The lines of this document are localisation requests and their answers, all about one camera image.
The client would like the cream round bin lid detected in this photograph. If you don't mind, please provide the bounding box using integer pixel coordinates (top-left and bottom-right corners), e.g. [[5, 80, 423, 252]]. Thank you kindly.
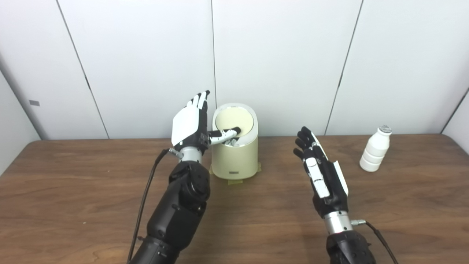
[[215, 107, 254, 138]]

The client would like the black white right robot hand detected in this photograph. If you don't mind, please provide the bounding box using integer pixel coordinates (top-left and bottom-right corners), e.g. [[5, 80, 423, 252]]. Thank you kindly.
[[293, 126, 349, 219]]

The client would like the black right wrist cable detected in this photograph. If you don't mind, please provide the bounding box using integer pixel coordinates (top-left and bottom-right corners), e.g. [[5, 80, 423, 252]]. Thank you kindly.
[[351, 219, 399, 264]]

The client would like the cream-colored round bin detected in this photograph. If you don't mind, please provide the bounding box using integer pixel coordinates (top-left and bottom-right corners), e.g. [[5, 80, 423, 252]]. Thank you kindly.
[[211, 103, 259, 180]]

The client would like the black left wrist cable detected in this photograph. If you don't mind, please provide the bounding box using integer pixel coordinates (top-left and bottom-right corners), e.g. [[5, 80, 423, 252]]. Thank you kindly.
[[126, 148, 184, 263]]

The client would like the small white plastic bottle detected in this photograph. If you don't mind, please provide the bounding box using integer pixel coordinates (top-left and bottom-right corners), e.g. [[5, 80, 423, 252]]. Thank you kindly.
[[359, 125, 392, 172]]

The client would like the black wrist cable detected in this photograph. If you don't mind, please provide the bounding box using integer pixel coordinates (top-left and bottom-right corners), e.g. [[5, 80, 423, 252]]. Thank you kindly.
[[351, 219, 399, 264], [126, 148, 184, 263]]

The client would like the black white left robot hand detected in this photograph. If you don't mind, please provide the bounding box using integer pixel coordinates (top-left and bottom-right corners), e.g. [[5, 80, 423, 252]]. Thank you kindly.
[[171, 90, 241, 154]]

